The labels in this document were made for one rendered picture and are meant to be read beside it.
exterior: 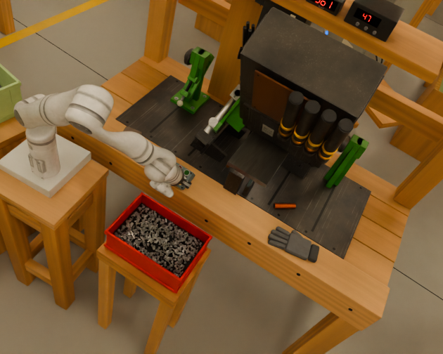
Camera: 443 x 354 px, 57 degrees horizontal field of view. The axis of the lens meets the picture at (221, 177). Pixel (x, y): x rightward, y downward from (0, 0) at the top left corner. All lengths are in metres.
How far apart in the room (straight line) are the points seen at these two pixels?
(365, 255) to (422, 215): 1.75
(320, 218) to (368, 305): 0.38
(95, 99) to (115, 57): 2.63
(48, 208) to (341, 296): 1.11
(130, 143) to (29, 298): 1.42
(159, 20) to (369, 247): 1.37
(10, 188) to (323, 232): 1.20
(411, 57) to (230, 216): 0.84
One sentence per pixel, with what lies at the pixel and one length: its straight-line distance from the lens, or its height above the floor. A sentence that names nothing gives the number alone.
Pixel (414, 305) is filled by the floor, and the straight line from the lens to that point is 2.99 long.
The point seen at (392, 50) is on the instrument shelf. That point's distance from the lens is 1.53.
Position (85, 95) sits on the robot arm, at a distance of 1.03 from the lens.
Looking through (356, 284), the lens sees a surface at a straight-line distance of 1.66.
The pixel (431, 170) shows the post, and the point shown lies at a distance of 1.90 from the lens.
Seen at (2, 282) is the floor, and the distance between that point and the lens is 2.45.
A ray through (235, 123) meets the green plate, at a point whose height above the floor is 1.13.
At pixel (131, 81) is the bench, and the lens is 2.05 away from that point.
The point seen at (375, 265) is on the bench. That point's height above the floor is 0.88.
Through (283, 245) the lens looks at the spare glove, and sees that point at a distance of 1.57.
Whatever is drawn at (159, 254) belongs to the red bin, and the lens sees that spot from 1.49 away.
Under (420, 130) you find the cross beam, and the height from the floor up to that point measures 1.20.
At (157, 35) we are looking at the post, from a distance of 2.11.
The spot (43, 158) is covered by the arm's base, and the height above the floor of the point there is 1.00.
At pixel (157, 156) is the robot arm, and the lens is 1.20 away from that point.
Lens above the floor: 2.19
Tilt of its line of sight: 49 degrees down
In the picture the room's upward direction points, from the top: 21 degrees clockwise
